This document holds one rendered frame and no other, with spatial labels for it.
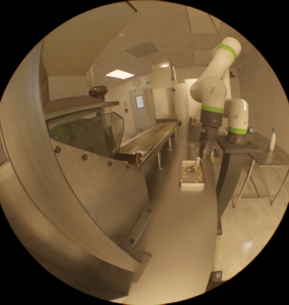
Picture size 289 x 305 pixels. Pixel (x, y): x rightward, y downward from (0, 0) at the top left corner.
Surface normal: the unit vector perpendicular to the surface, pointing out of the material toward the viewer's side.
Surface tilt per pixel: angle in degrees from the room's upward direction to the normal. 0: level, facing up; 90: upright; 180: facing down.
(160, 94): 90
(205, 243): 0
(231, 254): 0
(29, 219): 90
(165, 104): 90
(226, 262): 0
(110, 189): 90
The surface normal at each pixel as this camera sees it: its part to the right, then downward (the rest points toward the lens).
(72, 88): 0.89, 0.04
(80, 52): 0.88, 0.41
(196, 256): -0.15, -0.91
